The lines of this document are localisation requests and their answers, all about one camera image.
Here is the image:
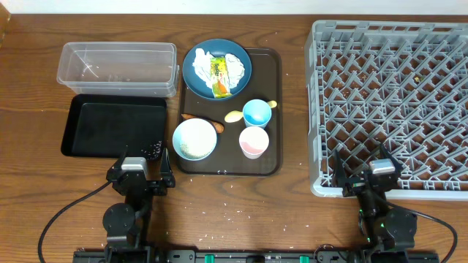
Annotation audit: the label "clear plastic bin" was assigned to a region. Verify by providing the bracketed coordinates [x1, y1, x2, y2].
[56, 42, 179, 97]

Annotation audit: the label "pink cup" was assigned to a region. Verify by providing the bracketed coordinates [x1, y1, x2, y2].
[239, 126, 270, 159]

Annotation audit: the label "dark blue plate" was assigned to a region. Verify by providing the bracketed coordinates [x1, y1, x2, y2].
[183, 39, 252, 101]

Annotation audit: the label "white tissue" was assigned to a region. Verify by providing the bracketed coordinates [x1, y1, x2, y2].
[192, 48, 245, 89]

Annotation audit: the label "yellow green snack wrapper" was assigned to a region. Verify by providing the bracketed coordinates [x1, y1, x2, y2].
[211, 57, 232, 99]

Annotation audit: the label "yellow plastic spoon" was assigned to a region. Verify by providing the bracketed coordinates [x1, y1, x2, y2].
[224, 100, 277, 123]

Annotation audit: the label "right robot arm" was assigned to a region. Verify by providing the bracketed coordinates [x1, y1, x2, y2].
[333, 145, 417, 262]

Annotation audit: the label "grey dishwasher rack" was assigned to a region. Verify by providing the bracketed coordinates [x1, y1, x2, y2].
[304, 20, 467, 201]

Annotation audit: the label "black rectangular tray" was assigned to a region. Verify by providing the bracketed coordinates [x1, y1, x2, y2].
[61, 94, 167, 161]

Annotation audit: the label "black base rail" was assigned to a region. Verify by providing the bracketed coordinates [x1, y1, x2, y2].
[72, 248, 440, 263]

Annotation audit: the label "orange carrot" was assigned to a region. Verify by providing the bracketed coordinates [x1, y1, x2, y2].
[181, 113, 224, 134]

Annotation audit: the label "light blue bowl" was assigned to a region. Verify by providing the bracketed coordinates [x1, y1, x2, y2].
[172, 118, 218, 161]

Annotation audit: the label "brown serving tray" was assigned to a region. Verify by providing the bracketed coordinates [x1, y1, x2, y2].
[176, 48, 282, 176]

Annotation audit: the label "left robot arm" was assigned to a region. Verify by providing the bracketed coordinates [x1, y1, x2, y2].
[102, 149, 176, 262]

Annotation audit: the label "white rice pile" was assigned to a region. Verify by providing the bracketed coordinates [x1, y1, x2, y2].
[178, 120, 216, 160]

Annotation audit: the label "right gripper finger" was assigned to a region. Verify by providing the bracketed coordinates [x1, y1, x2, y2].
[379, 144, 404, 175]
[333, 150, 347, 187]

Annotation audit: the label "light blue cup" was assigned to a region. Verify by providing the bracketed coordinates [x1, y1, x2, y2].
[242, 99, 272, 129]

